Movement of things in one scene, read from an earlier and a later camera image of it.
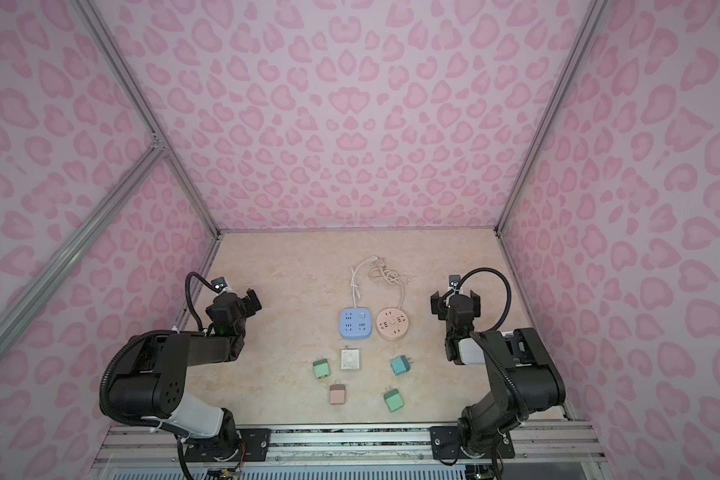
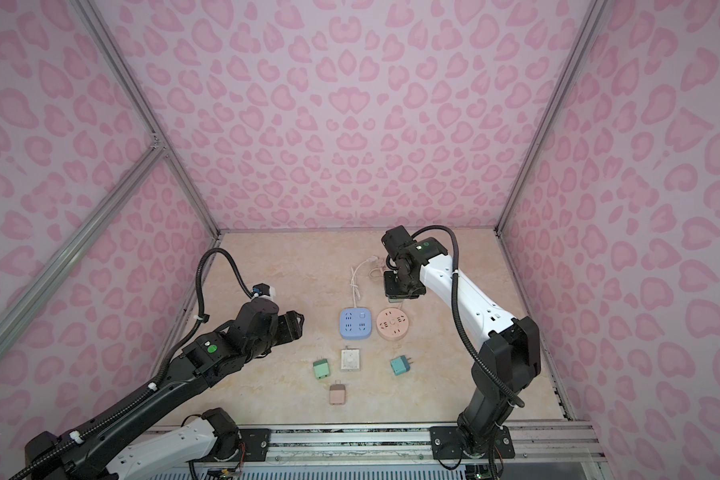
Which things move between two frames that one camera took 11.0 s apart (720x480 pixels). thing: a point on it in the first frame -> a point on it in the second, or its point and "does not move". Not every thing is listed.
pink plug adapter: x=337 y=394 does not move
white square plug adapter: x=350 y=359 does not move
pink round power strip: x=392 y=323 does not move
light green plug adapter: x=321 y=368 does not move
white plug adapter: x=218 y=284 -> x=260 y=289
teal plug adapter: x=400 y=364 does not move
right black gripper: x=456 y=305 -> x=396 y=282
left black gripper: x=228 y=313 -> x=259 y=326
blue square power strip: x=355 y=323 does not move
